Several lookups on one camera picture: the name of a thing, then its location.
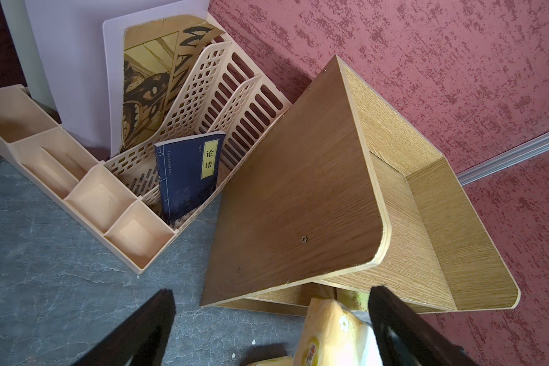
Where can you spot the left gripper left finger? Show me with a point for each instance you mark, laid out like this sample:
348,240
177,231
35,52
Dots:
141,339

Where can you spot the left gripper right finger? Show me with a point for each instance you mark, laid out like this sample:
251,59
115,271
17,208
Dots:
405,338

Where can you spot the tissue pack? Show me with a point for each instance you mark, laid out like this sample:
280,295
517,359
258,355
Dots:
332,335

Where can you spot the wooden two-tier shelf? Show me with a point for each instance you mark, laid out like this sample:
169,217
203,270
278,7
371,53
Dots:
342,194

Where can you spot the beige plastic file organizer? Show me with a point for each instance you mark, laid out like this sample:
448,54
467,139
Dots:
118,201

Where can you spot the dark blue book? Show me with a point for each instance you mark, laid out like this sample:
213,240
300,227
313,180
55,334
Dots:
188,172

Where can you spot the right corner metal profile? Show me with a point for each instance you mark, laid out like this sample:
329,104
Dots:
505,160

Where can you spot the butterfly print folder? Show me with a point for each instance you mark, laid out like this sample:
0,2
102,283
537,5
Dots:
158,57

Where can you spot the lilac folder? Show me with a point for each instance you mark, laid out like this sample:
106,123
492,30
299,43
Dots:
81,46

